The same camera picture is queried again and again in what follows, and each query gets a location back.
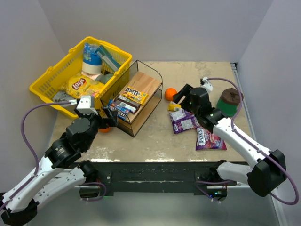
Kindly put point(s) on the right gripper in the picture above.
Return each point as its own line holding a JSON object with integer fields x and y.
{"x": 188, "y": 93}

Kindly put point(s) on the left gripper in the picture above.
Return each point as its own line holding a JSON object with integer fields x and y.
{"x": 101, "y": 116}

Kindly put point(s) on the blue M&M's bag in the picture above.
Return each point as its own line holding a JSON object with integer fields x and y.
{"x": 122, "y": 111}

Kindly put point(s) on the brown chocolate bag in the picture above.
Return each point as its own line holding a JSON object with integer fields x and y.
{"x": 127, "y": 103}

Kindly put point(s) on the yellow M&M's bag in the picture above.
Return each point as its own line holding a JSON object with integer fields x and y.
{"x": 135, "y": 95}

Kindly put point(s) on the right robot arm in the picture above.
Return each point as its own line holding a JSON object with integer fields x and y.
{"x": 265, "y": 168}

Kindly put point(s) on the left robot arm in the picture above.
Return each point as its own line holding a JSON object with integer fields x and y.
{"x": 52, "y": 177}

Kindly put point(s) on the orange near shelf back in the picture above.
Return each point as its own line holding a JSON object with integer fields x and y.
{"x": 169, "y": 93}

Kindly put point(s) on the purple Fox's candy bag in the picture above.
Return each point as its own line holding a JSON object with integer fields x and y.
{"x": 182, "y": 121}

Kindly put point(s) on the small yellow snack bar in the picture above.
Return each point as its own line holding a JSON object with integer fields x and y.
{"x": 173, "y": 106}

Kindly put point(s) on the orange near basket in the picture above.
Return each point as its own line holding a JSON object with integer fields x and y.
{"x": 106, "y": 130}

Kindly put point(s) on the green round ball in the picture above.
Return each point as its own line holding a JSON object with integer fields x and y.
{"x": 106, "y": 78}

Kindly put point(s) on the pink tissue roll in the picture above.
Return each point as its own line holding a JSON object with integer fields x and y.
{"x": 96, "y": 77}

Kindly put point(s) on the yellow Lay's chips bag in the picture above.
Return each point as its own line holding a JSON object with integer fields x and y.
{"x": 80, "y": 85}

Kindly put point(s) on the green cup brown lid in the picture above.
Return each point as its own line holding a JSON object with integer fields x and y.
{"x": 229, "y": 101}

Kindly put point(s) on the yellow plastic basket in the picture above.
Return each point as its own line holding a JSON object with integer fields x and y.
{"x": 51, "y": 81}

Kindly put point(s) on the grey crumpled cloth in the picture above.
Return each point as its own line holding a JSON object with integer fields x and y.
{"x": 62, "y": 96}

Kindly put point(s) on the teal box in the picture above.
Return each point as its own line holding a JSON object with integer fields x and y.
{"x": 107, "y": 57}

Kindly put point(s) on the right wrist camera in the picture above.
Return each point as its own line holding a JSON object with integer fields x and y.
{"x": 206, "y": 84}

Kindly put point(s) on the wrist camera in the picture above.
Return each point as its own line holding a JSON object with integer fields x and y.
{"x": 86, "y": 105}
{"x": 206, "y": 84}

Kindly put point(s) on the wood and wire shelf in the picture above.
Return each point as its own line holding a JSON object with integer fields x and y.
{"x": 143, "y": 78}

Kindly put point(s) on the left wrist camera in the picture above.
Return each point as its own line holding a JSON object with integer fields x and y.
{"x": 86, "y": 105}

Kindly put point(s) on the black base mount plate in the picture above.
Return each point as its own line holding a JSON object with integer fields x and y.
{"x": 152, "y": 177}

